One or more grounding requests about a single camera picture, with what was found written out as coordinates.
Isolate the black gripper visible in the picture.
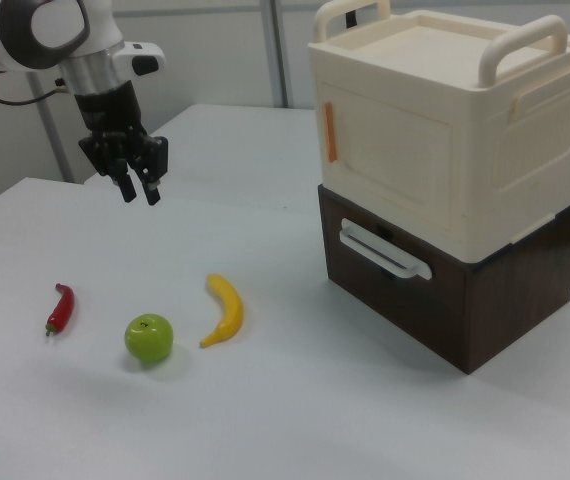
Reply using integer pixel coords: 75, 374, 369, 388
74, 81, 171, 207

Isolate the cream cabinet door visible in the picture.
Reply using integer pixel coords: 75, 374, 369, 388
316, 78, 456, 237

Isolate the cream plastic cabinet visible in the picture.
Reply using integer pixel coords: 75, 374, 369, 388
307, 8, 570, 264

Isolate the red toy chili pepper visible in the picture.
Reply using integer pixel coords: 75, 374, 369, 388
44, 282, 76, 338

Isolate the green toy apple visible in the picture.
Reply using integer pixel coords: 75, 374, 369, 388
123, 312, 175, 365

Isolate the yellow toy banana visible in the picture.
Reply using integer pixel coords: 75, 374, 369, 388
199, 272, 246, 350

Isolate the dark brown drawer box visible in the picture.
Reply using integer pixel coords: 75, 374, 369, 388
316, 183, 570, 376

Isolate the grey metal wall post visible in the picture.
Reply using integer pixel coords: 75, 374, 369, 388
268, 0, 292, 109

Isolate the orange door handle strip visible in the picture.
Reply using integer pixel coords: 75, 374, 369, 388
322, 101, 340, 164

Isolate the white drawer handle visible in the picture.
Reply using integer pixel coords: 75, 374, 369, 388
338, 217, 434, 283

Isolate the cream cabinet carry handle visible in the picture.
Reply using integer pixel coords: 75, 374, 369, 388
479, 14, 569, 88
312, 0, 393, 42

